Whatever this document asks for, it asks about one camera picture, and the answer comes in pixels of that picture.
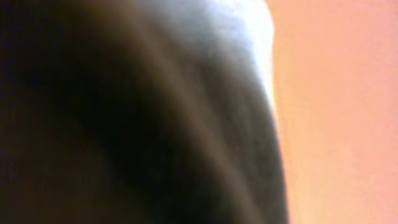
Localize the grey shorts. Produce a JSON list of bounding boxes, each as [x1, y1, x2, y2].
[[1, 0, 289, 224]]

